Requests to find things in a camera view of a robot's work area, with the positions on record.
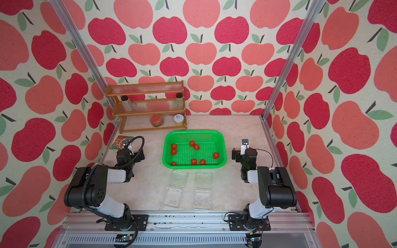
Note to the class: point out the glass spice jar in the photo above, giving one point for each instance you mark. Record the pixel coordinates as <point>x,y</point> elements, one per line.
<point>180,100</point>
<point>127,104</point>

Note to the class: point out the clear clamshell container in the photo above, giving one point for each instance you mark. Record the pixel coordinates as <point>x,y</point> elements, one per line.
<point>202,193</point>
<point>173,194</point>

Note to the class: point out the left glass spice jar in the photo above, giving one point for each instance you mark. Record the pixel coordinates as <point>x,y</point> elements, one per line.
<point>127,104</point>

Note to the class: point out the aluminium frame post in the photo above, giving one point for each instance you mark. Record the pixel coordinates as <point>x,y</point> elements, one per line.
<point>297,47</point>
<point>71,28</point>

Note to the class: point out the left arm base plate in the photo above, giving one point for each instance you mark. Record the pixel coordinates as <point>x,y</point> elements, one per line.
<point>140,221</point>

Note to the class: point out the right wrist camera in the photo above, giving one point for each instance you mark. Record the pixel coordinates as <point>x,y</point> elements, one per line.
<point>244,146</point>

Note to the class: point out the red round tin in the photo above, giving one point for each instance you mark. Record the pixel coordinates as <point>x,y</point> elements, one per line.
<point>156,120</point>

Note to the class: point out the wooden three-tier shelf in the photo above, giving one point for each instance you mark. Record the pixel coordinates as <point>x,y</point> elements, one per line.
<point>147,100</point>

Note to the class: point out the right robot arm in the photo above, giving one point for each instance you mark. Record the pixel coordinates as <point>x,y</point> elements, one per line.
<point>275,188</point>

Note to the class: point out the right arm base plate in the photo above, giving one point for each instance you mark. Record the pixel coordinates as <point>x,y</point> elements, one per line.
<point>238,222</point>

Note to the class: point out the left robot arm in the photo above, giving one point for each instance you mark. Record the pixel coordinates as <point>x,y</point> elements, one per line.
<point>88,187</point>

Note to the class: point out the left aluminium frame post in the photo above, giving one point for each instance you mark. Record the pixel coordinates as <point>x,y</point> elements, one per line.
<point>71,28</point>

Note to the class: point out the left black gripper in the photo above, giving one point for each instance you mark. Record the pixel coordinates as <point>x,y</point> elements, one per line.
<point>137,157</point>

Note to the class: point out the right glass spice jar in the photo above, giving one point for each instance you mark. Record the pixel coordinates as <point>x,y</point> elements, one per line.
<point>180,100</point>

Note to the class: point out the yellow pull-tab can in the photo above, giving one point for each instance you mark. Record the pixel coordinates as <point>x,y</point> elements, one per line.
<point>179,120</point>

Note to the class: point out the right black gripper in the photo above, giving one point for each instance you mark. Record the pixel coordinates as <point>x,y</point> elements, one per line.
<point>237,156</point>

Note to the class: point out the aluminium front rail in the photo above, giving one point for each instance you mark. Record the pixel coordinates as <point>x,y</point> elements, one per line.
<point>183,229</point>

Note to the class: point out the soup seasoning packet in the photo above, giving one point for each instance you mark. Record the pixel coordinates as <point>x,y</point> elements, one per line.
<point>120,142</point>

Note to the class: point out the green plastic basket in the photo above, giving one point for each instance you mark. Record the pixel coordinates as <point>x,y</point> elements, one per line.
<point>210,142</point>

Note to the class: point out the right aluminium frame post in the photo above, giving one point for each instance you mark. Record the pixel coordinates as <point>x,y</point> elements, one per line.
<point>297,47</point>

